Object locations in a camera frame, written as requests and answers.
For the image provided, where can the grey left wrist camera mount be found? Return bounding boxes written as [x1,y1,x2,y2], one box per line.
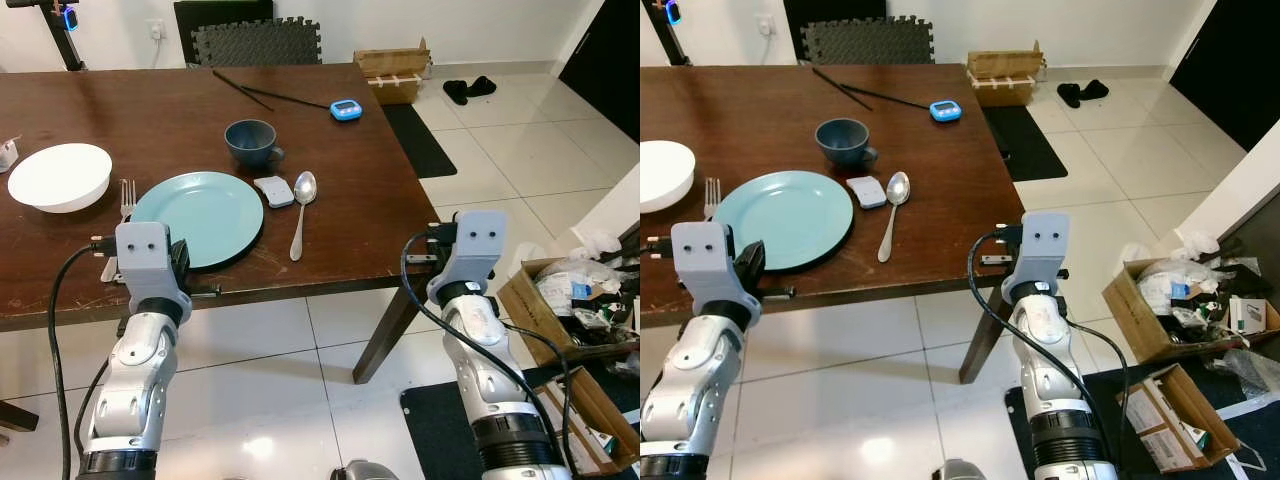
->
[670,222,749,313]
[115,222,193,316]

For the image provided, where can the dark brown wooden table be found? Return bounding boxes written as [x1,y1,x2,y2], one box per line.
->
[640,62,1029,386]
[0,62,443,433]

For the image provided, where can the black flat panel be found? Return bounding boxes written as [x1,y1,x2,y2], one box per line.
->
[173,0,274,39]
[783,0,881,33]

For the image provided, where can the small black floor mat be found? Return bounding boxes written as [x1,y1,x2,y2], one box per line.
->
[982,105,1069,183]
[383,103,458,179]

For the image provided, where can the white bowl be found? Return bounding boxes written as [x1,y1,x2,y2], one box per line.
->
[8,143,113,214]
[640,140,697,215]

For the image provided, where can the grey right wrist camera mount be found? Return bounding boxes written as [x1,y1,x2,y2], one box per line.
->
[427,210,509,301]
[1003,212,1071,297]

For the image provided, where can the large black floor mat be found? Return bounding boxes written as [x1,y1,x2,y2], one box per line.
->
[400,360,641,480]
[1003,355,1280,480]

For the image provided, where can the black tripod stand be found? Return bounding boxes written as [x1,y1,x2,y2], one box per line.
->
[0,0,89,73]
[640,0,693,68]

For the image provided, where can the teal round plate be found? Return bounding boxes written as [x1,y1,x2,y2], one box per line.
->
[712,170,854,273]
[130,171,266,271]

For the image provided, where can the grey right robot leg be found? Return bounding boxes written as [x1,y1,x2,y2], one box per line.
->
[930,458,991,480]
[332,460,401,480]

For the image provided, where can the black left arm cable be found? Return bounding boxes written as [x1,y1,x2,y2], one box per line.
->
[48,236,119,480]

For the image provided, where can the flat open cardboard box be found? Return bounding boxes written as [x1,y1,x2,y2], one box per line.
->
[1118,363,1241,473]
[535,365,641,476]

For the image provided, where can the blue-grey cup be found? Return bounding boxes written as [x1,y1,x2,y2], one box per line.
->
[224,119,286,171]
[815,118,879,171]

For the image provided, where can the silver metal spoon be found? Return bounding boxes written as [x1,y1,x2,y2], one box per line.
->
[289,171,318,263]
[877,171,912,264]

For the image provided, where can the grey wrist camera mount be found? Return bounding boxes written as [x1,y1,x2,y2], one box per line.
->
[670,222,749,313]
[1003,212,1071,297]
[427,210,509,301]
[115,222,193,316]

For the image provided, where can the cardboard box full of trash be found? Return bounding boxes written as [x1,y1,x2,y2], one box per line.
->
[497,255,641,366]
[1102,255,1280,363]

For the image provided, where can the open brown cardboard box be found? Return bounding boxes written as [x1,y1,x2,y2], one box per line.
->
[966,42,1048,108]
[353,40,433,106]

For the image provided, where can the white crumpled plastic bag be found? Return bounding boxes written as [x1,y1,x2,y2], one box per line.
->
[1120,232,1223,271]
[575,230,626,263]

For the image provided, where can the black chopstick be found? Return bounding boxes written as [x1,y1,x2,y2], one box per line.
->
[238,85,333,108]
[812,67,873,111]
[838,84,933,108]
[211,69,275,111]

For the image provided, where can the black door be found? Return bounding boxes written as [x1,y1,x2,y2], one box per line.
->
[1168,0,1280,153]
[558,0,641,143]

